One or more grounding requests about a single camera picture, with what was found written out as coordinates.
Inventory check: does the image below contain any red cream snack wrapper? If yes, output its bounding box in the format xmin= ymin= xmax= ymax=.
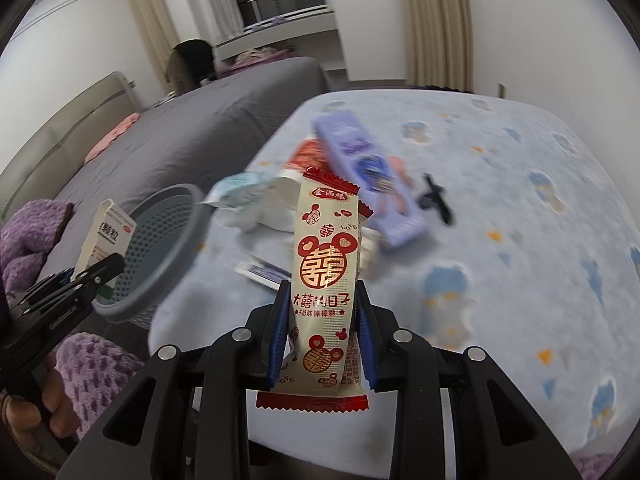
xmin=256 ymin=167 xmax=372 ymax=413

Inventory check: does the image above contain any white medicine box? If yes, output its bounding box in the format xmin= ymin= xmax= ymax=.
xmin=72 ymin=198 xmax=137 ymax=281

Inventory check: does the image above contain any purple Zootopia box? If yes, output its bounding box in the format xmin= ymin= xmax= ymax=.
xmin=314 ymin=110 xmax=428 ymax=248

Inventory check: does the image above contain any pink pig toy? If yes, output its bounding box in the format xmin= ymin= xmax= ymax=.
xmin=388 ymin=156 xmax=412 ymax=216

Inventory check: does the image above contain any red white paper cup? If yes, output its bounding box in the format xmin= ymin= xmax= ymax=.
xmin=274 ymin=138 xmax=329 ymax=232

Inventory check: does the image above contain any left hand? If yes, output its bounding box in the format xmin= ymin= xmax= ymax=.
xmin=1 ymin=353 xmax=80 ymax=464

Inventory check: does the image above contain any blue white toothpaste box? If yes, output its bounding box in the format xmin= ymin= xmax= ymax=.
xmin=235 ymin=256 xmax=291 ymax=290

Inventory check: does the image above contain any purple fleece blanket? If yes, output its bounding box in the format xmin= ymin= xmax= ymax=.
xmin=1 ymin=200 xmax=143 ymax=438

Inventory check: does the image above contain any beige bed headboard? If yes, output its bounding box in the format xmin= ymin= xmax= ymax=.
xmin=1 ymin=72 xmax=142 ymax=222

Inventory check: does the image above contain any grey plastic waste basket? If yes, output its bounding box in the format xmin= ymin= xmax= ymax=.
xmin=93 ymin=183 xmax=213 ymax=328

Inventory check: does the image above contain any pink pillow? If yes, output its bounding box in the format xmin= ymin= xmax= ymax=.
xmin=84 ymin=113 xmax=140 ymax=164

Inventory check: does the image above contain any light blue plastic packet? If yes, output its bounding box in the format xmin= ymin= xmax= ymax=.
xmin=203 ymin=171 xmax=272 ymax=209

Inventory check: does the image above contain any grey bed cover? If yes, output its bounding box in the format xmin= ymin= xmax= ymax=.
xmin=40 ymin=58 xmax=329 ymax=276

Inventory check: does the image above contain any black chair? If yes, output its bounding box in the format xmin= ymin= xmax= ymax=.
xmin=165 ymin=39 xmax=217 ymax=96

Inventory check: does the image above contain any white window desk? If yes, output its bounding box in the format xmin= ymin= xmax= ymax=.
xmin=215 ymin=6 xmax=346 ymax=70

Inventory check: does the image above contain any beige curtain left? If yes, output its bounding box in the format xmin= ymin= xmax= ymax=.
xmin=129 ymin=0 xmax=178 ymax=93

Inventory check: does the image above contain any beige curtain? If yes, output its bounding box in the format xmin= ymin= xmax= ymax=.
xmin=129 ymin=0 xmax=178 ymax=93
xmin=402 ymin=0 xmax=473 ymax=92

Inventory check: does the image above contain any beige curtain right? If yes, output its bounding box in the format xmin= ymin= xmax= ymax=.
xmin=402 ymin=0 xmax=473 ymax=92

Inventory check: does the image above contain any black hair tie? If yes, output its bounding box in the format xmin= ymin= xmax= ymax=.
xmin=416 ymin=172 xmax=456 ymax=226

